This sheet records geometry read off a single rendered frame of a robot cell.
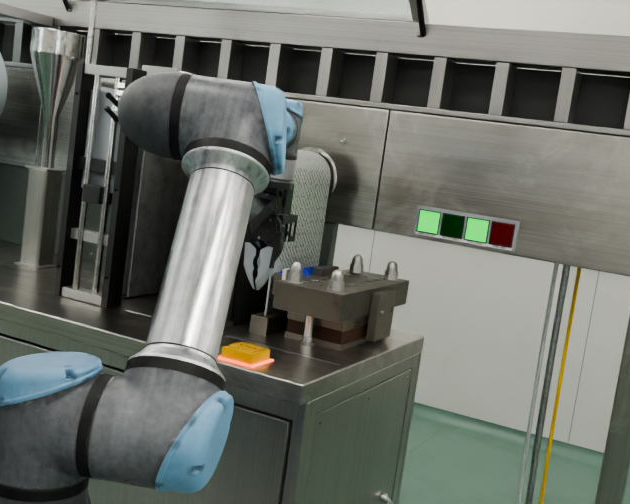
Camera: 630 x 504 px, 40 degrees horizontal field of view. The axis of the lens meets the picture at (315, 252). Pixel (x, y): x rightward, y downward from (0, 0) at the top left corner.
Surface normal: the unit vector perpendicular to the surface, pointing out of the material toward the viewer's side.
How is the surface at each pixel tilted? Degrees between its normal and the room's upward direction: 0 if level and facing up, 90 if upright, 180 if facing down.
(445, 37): 90
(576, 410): 90
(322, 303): 90
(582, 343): 90
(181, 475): 108
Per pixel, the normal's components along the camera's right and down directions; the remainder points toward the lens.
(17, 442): -0.15, 0.10
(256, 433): -0.45, 0.05
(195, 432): 0.02, -0.33
